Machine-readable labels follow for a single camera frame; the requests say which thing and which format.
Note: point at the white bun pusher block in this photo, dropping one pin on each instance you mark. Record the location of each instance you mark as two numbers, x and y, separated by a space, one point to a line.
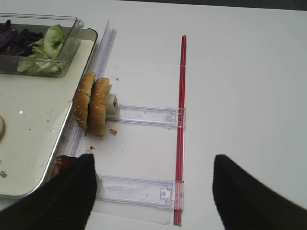
112 107

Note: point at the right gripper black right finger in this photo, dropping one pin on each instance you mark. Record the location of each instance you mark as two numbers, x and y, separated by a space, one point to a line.
244 203

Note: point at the front sesame bun top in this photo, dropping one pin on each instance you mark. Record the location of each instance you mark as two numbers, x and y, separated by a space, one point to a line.
81 99

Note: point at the right red strip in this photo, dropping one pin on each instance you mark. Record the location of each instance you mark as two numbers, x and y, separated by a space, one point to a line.
180 134

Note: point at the cream metal tray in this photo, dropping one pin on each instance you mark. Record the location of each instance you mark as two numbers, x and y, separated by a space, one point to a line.
35 111

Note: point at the clear plastic salad container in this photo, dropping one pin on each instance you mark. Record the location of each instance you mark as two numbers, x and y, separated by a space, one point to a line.
71 28

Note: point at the shredded purple cabbage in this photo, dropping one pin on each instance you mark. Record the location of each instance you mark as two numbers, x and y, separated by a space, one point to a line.
14 43

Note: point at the green lettuce in container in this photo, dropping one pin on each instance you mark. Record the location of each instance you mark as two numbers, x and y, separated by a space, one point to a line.
49 48

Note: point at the clear bun pusher track right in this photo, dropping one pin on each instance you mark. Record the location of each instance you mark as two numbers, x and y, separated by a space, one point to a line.
165 117

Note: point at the clear patty pusher track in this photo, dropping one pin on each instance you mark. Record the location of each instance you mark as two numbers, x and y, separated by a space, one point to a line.
162 194

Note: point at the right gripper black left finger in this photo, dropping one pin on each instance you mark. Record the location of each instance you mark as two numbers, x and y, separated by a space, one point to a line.
63 203

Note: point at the right long clear rail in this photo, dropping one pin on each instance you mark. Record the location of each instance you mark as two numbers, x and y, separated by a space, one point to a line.
74 135

